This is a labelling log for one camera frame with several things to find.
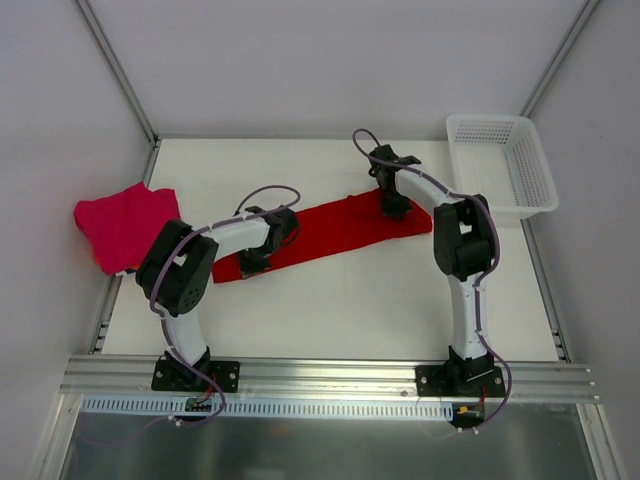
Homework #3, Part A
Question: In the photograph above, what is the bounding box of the folded pink t shirt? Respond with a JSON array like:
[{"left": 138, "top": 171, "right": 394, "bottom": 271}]
[{"left": 73, "top": 182, "right": 181, "bottom": 276}]

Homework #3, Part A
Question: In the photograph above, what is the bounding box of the left aluminium frame post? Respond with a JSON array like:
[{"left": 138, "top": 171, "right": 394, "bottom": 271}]
[{"left": 73, "top": 0, "right": 160, "bottom": 148}]

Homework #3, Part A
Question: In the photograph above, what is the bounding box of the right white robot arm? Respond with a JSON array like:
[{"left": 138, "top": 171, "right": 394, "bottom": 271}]
[{"left": 366, "top": 145, "right": 500, "bottom": 396}]

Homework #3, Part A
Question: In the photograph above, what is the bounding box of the aluminium frame post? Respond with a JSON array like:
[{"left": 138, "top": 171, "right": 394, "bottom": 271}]
[
  {"left": 73, "top": 0, "right": 160, "bottom": 148},
  {"left": 520, "top": 0, "right": 602, "bottom": 119}
]

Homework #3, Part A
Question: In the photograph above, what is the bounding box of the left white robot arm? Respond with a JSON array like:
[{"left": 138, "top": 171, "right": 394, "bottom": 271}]
[{"left": 135, "top": 206, "right": 299, "bottom": 390}]

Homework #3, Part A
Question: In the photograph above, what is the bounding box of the right aluminium frame post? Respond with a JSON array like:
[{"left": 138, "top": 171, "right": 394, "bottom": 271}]
[{"left": 520, "top": 0, "right": 602, "bottom": 119}]

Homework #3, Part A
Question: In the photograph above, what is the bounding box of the aluminium mounting rail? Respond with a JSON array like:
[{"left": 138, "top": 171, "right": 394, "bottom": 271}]
[{"left": 59, "top": 354, "right": 602, "bottom": 404}]

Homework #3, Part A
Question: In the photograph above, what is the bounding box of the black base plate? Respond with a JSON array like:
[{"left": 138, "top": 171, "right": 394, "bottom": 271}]
[
  {"left": 415, "top": 363, "right": 508, "bottom": 398},
  {"left": 151, "top": 355, "right": 241, "bottom": 393}
]

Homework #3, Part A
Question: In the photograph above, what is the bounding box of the red t shirt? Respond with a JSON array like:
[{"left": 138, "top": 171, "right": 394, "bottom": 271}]
[{"left": 211, "top": 188, "right": 434, "bottom": 285}]

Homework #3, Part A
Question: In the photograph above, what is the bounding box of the white slotted cable duct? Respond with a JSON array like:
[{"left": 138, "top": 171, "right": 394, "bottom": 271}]
[{"left": 80, "top": 395, "right": 454, "bottom": 422}]

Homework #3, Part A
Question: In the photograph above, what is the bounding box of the white plastic basket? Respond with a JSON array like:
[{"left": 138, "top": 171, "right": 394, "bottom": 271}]
[{"left": 446, "top": 114, "right": 559, "bottom": 226}]

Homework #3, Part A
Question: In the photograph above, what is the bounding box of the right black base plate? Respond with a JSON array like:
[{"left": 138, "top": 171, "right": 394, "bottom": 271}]
[{"left": 415, "top": 363, "right": 508, "bottom": 398}]

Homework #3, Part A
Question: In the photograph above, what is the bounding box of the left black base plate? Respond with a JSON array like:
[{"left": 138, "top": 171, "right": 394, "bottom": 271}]
[{"left": 151, "top": 355, "right": 241, "bottom": 393}]

